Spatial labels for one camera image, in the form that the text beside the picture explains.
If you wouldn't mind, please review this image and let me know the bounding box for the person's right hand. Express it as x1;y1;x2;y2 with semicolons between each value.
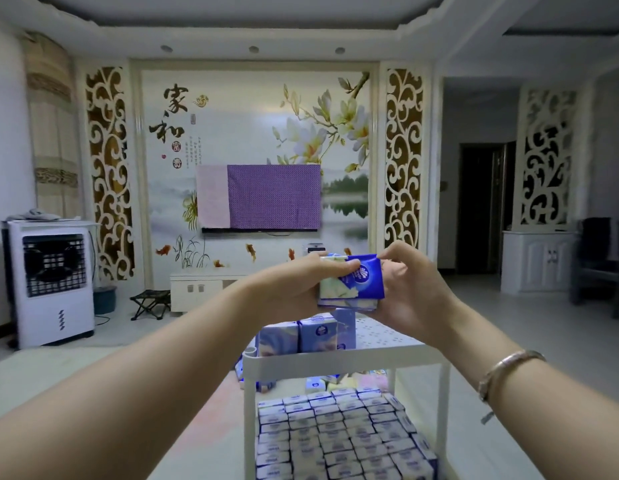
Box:
361;241;461;348

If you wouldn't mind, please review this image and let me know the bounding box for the person's left hand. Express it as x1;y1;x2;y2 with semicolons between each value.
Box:
250;252;363;329

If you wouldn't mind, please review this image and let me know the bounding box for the blue tissue packet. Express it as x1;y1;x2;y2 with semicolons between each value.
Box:
334;309;358;351
258;322;301;357
319;253;386;301
298;315;339;353

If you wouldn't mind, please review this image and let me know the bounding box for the person's left forearm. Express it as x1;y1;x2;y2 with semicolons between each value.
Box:
0;276;270;480

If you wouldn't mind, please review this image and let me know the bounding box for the person's right forearm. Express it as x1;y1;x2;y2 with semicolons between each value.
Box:
429;295;619;480

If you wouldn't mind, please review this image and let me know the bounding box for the white plastic shelf cart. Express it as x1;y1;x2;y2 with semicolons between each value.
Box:
242;315;452;480

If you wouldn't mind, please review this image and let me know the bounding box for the dark wooden door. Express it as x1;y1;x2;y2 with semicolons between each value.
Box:
459;142;516;275

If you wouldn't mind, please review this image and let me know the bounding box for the purple patterned cloth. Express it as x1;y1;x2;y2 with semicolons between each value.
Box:
227;164;322;231

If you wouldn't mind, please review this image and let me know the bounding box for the white television cabinet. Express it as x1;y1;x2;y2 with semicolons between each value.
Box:
169;267;270;315

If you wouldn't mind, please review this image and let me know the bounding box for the white cupboard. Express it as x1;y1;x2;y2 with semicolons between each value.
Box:
500;230;578;296

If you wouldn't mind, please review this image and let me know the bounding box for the pink cloth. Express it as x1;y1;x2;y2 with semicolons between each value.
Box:
196;165;231;229

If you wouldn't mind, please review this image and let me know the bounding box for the stack of tissue packs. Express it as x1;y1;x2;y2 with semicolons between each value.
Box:
256;387;438;480

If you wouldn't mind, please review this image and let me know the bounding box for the white lattice partition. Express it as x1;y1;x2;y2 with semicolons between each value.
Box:
513;85;581;231

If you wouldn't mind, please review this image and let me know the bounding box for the small folding stool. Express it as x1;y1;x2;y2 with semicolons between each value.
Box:
129;289;172;322

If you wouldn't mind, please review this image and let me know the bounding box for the dark wooden chair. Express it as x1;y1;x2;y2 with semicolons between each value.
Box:
571;217;619;319

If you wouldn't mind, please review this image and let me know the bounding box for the dark blue bucket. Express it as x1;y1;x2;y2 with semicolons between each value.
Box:
93;286;118;316

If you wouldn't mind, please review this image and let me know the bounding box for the white air cooler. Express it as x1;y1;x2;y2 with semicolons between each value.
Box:
2;220;97;350

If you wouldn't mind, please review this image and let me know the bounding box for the beige striped curtain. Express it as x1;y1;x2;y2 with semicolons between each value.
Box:
21;32;84;220

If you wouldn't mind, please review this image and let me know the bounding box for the wall-mounted television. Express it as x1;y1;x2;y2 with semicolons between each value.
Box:
201;164;323;236

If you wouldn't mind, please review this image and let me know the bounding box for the gold lattice wall panel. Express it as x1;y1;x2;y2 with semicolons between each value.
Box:
85;66;136;282
384;69;424;250

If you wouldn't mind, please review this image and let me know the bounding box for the silver bracelet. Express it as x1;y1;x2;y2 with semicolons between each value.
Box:
477;350;546;403

